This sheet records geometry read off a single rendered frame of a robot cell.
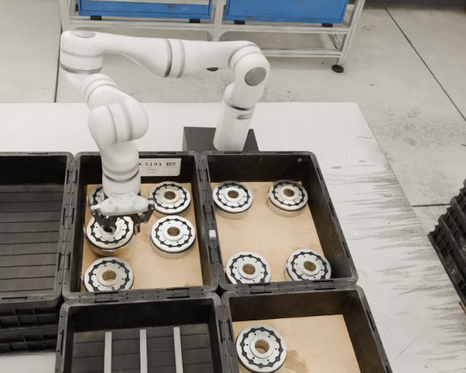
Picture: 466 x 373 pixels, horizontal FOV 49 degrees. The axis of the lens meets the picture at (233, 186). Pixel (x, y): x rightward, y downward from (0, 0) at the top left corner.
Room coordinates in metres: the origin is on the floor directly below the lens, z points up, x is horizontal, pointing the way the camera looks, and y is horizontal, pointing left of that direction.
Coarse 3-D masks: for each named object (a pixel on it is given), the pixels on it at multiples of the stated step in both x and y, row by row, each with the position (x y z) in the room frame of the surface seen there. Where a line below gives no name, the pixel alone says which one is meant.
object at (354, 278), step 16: (208, 176) 0.84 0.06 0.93; (320, 176) 0.92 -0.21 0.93; (208, 192) 0.79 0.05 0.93; (208, 208) 0.75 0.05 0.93; (336, 224) 0.77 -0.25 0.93; (352, 272) 0.65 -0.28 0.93; (224, 288) 0.55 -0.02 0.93; (240, 288) 0.56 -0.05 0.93; (256, 288) 0.56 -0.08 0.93; (272, 288) 0.57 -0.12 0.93
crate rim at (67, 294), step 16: (80, 160) 0.82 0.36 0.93; (208, 224) 0.70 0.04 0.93; (208, 240) 0.66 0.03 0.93; (208, 256) 0.62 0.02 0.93; (64, 272) 0.52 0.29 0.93; (64, 288) 0.48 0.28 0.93; (160, 288) 0.52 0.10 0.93; (176, 288) 0.53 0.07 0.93; (192, 288) 0.54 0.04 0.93; (208, 288) 0.54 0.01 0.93
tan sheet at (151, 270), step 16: (144, 192) 0.84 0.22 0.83; (192, 208) 0.82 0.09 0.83; (144, 224) 0.74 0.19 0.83; (192, 224) 0.77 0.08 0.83; (144, 240) 0.70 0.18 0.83; (96, 256) 0.63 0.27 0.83; (112, 256) 0.64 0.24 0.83; (128, 256) 0.65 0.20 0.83; (144, 256) 0.65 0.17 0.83; (160, 256) 0.66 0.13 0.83; (192, 256) 0.68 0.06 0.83; (144, 272) 0.61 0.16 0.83; (160, 272) 0.62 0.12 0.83; (176, 272) 0.63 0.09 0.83; (192, 272) 0.64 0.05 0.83; (144, 288) 0.57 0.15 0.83
